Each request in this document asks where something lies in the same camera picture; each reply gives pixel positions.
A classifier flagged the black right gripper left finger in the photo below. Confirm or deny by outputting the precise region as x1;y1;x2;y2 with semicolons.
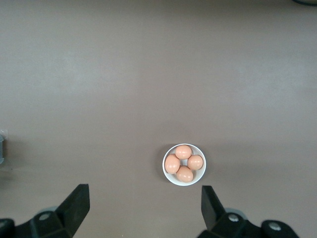
0;183;90;238

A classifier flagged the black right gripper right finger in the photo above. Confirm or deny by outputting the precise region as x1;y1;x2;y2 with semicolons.
198;185;301;238

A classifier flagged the brown egg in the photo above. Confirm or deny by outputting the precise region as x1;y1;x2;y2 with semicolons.
187;155;204;171
176;165;194;182
165;153;181;175
175;145;192;160

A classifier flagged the clear plastic egg carton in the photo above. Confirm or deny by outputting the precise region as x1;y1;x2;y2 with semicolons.
0;128;8;166

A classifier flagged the white round bowl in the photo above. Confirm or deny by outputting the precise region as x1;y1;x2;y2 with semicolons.
162;143;206;186

